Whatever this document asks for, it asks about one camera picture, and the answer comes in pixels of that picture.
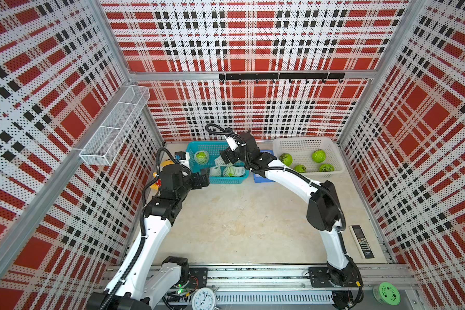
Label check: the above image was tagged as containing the green custard apple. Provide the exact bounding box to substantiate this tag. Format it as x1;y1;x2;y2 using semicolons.
311;149;326;164
294;165;307;173

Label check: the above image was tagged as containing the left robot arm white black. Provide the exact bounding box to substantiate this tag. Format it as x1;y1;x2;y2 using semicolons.
86;152;210;309

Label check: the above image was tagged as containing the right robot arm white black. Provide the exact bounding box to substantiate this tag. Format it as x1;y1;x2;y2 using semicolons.
205;123;363;288

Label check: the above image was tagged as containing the sleeved custard apple front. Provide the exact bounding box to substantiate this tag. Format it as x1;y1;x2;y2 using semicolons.
222;165;245;178

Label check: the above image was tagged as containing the sleeved custard apple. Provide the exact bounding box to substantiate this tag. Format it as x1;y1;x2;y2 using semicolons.
194;151;210;165
222;165;245;178

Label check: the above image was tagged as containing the sleeved custard apple left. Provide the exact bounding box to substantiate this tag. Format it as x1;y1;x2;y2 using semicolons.
194;151;210;165

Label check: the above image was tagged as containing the dark-spotted custard apple front left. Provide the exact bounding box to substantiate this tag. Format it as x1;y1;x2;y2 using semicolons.
279;153;293;167

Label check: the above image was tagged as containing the dark-spotted custard apple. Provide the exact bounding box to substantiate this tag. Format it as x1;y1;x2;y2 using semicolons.
279;153;293;167
319;164;335;173

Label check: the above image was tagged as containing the dark-spotted custard apple front right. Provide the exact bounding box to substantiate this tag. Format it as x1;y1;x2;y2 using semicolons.
319;164;335;173

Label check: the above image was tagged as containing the blue plastic tray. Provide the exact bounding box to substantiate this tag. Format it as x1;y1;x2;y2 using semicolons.
253;150;274;183

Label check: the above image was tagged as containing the yellow red plush toy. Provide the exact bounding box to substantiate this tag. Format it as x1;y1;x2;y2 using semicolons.
150;159;175;191

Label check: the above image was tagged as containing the teal plastic basket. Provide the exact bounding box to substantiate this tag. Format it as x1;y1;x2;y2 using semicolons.
186;141;249;184

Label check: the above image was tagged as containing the white perforated plastic basket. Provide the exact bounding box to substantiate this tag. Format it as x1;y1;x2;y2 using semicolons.
273;137;345;179

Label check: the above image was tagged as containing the remote control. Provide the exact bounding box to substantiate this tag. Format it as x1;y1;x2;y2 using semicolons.
350;225;375;259

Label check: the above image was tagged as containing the green tape spool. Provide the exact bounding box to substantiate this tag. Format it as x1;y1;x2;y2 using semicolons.
373;282;401;306

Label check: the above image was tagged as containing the black hook rail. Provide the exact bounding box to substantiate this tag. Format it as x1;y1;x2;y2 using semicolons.
218;72;346;81

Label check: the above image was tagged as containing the wire mesh wall shelf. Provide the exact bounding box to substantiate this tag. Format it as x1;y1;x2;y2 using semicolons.
80;85;150;166

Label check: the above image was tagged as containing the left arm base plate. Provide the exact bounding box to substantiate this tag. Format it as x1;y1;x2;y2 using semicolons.
176;267;209;290

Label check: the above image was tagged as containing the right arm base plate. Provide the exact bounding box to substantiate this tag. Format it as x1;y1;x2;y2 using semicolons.
308;265;364;288

